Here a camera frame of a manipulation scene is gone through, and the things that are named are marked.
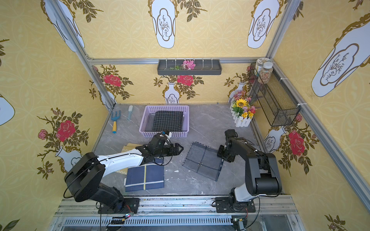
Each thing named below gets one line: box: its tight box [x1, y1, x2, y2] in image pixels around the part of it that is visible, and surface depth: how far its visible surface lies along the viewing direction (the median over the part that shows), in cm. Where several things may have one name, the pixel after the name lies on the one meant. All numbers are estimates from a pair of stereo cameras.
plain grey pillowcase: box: [144, 113, 156, 132], surface depth 108 cm
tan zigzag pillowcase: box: [120, 142, 144, 153], surface depth 97 cm
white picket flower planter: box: [230, 102, 254, 128], surface depth 102 cm
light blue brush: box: [127, 104, 134, 121], surface depth 119 cm
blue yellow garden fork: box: [110, 110, 121, 134], surface depth 112 cm
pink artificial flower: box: [181, 59, 197, 70], surface depth 90 cm
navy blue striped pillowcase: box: [125, 164, 165, 192], surface depth 84 cm
